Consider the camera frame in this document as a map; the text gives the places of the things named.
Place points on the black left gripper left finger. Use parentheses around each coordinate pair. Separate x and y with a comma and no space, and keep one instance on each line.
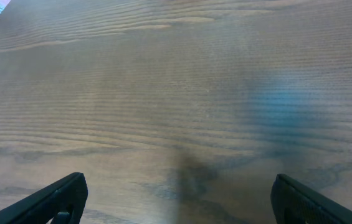
(60,202)

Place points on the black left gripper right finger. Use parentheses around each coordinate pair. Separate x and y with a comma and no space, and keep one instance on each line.
(295,203)

